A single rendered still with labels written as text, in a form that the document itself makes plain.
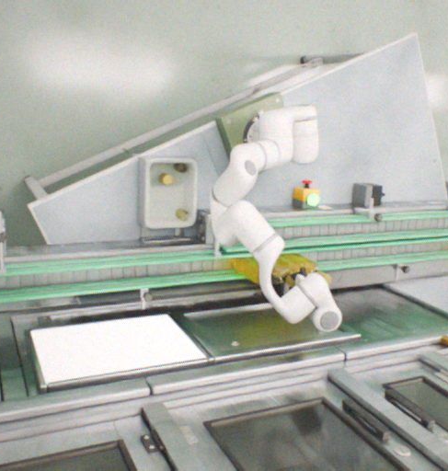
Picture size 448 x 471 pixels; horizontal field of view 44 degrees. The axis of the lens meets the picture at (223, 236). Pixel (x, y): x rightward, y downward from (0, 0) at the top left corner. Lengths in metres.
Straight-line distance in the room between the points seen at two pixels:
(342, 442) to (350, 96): 1.34
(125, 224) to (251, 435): 0.89
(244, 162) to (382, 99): 0.99
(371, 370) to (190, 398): 0.53
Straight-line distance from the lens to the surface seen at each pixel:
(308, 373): 1.50
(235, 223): 1.39
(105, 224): 1.85
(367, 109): 2.26
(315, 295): 1.40
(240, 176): 1.42
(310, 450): 1.25
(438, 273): 2.50
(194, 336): 1.59
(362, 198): 2.21
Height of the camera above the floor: 2.51
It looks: 61 degrees down
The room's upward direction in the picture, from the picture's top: 119 degrees clockwise
